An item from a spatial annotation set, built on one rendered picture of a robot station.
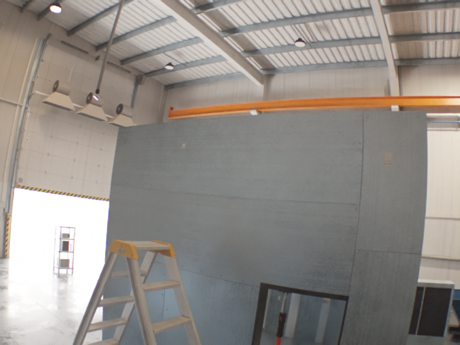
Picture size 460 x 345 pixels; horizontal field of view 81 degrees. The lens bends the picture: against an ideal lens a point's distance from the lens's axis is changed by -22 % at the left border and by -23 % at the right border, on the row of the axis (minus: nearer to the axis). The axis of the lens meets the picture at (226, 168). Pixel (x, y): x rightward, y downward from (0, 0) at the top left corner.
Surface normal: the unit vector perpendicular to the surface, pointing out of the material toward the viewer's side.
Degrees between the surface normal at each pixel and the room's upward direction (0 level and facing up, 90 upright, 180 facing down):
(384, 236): 90
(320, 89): 90
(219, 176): 90
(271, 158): 90
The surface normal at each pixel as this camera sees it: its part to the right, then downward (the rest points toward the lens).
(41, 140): 0.83, 0.02
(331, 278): -0.54, -0.16
